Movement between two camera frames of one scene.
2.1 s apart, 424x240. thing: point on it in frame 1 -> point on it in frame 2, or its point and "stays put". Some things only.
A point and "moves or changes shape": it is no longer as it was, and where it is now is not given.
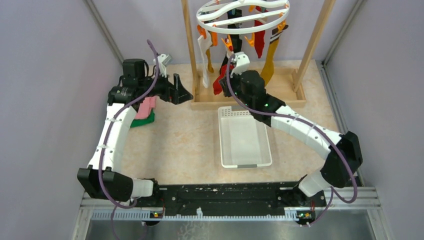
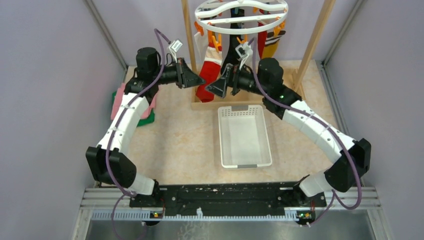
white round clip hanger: (242, 16) stays put
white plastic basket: (244, 141) stays put
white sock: (204, 41) moves or changes shape
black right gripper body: (236, 84) -> (242, 81)
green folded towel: (136, 122) stays put
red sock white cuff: (223, 70) moves or changes shape
